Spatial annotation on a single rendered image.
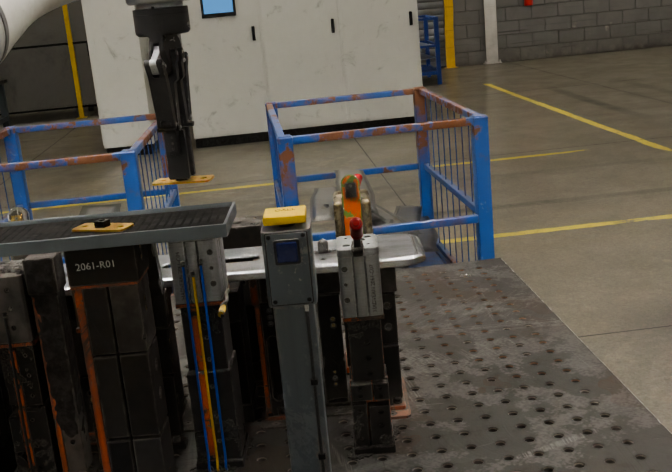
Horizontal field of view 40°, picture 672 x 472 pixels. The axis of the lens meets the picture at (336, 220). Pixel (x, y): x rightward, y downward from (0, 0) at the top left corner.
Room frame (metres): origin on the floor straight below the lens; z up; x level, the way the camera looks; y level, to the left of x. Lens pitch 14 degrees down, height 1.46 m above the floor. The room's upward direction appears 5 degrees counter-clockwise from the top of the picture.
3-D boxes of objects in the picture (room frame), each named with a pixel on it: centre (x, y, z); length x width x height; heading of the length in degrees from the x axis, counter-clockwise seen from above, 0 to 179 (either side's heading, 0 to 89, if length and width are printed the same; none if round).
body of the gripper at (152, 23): (1.29, 0.21, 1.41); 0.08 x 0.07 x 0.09; 172
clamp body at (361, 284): (1.44, -0.03, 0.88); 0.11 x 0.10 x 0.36; 179
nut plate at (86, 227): (1.28, 0.33, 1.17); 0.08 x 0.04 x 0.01; 69
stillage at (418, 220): (4.00, -0.15, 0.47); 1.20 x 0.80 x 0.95; 5
